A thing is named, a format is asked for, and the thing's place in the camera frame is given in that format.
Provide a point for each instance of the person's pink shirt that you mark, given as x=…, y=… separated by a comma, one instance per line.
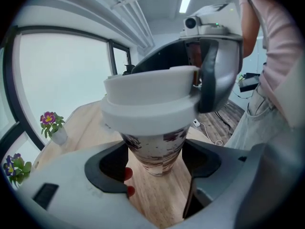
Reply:
x=281, y=56

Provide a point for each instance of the black mesh office chair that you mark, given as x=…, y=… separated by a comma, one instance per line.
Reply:
x=128, y=69

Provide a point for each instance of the white power strip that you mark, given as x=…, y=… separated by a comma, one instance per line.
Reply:
x=196, y=123

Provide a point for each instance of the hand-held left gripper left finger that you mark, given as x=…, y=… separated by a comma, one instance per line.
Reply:
x=78, y=192

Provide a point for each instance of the pink flower potted plant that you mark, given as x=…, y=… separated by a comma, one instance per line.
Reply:
x=51, y=123

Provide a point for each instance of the person's right forearm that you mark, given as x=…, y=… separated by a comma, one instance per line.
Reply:
x=249, y=27

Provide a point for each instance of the lidded jar with dark contents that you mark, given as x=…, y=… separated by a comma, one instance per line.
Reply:
x=157, y=151

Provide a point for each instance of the white plastic cup lid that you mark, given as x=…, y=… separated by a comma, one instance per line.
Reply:
x=150, y=99

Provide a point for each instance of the black device with blue screen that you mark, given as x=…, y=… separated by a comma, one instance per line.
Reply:
x=249, y=82

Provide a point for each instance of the white ceiling pipes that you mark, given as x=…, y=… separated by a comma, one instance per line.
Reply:
x=133, y=13

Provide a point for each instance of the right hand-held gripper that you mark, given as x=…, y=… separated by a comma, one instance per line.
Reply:
x=214, y=31

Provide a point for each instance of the person's light grey trousers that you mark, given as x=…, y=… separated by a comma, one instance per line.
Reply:
x=259, y=123

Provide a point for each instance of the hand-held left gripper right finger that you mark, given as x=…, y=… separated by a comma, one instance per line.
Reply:
x=219, y=187

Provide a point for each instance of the purple flower potted plant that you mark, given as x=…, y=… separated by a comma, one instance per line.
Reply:
x=14, y=168

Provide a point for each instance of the black framed casement window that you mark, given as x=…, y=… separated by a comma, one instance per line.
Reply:
x=19, y=92

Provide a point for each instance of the person's left hand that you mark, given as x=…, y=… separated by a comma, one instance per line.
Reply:
x=128, y=174

